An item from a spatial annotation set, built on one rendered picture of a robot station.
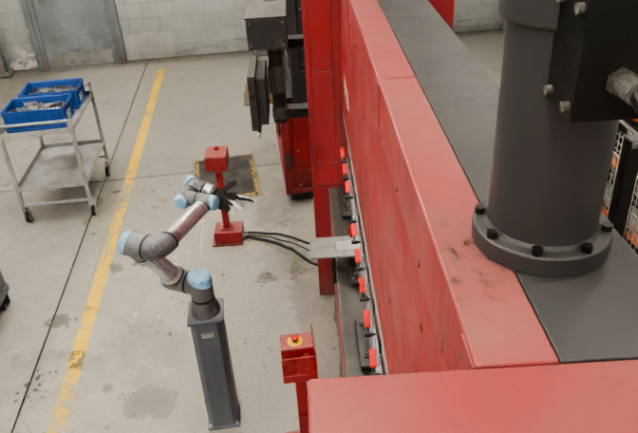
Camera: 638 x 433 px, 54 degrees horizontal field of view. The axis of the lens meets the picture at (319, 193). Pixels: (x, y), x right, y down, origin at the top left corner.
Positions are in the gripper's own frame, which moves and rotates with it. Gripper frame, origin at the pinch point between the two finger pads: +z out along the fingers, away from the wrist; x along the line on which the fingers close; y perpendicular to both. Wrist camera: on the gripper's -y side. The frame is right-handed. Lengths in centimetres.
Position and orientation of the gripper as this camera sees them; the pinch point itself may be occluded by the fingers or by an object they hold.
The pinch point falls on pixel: (249, 205)
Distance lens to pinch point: 312.2
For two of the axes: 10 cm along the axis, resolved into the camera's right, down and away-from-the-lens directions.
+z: 9.0, 4.0, -1.6
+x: -2.9, 3.0, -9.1
